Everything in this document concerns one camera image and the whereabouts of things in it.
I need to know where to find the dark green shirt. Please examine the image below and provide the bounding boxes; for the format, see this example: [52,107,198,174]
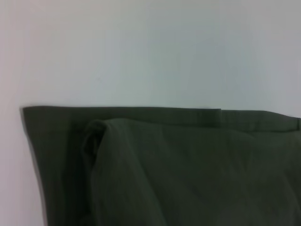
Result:
[20,106,301,226]

